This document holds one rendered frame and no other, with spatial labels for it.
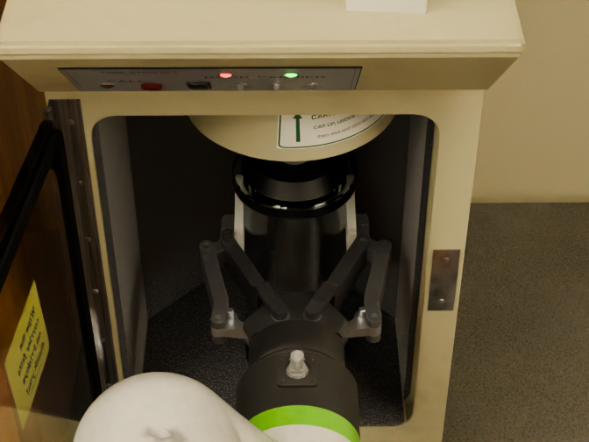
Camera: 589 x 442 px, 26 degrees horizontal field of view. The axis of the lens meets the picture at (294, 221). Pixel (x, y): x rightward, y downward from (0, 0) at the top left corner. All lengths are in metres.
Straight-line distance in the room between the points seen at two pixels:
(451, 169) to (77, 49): 0.33
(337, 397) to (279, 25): 0.29
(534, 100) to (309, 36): 0.75
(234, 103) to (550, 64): 0.61
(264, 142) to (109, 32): 0.24
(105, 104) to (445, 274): 0.31
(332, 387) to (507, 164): 0.67
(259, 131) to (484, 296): 0.51
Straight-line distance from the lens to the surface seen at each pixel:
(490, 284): 1.44
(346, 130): 0.99
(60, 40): 0.78
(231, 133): 0.99
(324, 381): 0.93
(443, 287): 1.07
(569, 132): 1.53
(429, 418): 1.19
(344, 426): 0.92
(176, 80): 0.85
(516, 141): 1.53
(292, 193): 1.06
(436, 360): 1.13
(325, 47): 0.77
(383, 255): 1.07
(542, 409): 1.33
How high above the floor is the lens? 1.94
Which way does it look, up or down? 42 degrees down
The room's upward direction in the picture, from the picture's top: straight up
